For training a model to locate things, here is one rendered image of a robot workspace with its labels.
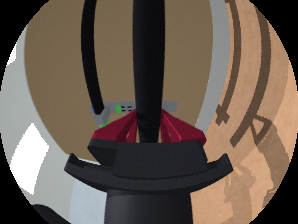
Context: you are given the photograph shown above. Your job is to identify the black bar with green ends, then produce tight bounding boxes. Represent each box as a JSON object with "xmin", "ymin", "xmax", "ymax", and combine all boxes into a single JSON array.
[{"xmin": 81, "ymin": 0, "xmax": 104, "ymax": 115}]

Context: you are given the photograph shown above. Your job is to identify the black bar with blue ends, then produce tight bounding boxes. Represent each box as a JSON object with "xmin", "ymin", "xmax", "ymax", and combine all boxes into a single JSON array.
[{"xmin": 132, "ymin": 0, "xmax": 165, "ymax": 143}]

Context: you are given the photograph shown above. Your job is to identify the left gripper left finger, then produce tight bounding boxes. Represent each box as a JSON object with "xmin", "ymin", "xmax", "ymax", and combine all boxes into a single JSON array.
[{"xmin": 91, "ymin": 109, "xmax": 138, "ymax": 143}]

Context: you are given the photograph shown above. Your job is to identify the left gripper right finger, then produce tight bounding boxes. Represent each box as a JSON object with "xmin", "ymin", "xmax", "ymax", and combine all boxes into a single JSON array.
[{"xmin": 160, "ymin": 109, "xmax": 207, "ymax": 146}]

